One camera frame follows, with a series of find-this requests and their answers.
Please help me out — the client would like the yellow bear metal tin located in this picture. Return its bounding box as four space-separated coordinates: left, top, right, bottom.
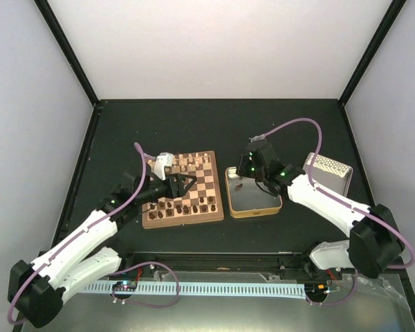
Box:
225 167 283 219

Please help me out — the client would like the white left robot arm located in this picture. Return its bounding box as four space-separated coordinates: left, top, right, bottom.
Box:
8 173 196 328

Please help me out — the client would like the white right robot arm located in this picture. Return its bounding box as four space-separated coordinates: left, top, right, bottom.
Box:
237 139 405 279

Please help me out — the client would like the wooden chess board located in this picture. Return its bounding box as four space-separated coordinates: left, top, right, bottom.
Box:
142 151 224 229

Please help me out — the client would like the small circuit board left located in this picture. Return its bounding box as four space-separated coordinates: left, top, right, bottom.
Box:
112 281 138 292

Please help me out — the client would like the small circuit board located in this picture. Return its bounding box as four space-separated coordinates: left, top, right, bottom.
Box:
304 284 341 295
112 281 138 292

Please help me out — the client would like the small circuit board right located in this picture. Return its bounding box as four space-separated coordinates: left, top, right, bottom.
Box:
304 284 341 295

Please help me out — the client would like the white queen piece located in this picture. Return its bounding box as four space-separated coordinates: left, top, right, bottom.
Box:
178 154 185 165

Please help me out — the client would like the pink tin lid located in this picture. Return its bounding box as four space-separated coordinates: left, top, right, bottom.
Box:
303 152 353 196

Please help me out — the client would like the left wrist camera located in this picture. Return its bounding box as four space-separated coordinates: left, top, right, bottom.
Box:
147 152 175 180

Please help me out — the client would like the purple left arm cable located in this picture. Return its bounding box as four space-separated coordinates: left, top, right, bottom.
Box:
7 142 156 326

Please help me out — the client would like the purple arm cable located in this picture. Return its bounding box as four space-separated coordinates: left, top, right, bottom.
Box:
250 118 415 270
7 142 156 326

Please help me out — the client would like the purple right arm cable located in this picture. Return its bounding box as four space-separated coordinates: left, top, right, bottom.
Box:
250 118 415 270

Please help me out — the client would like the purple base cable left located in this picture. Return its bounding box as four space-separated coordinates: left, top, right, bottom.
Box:
110 261 181 308

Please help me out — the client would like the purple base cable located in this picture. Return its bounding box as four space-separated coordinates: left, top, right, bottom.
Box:
304 268 359 307
110 261 181 308

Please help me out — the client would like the white slotted cable duct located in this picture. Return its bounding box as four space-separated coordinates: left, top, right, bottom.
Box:
80 280 306 299

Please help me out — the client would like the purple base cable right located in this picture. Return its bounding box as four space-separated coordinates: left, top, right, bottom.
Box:
304 268 359 307

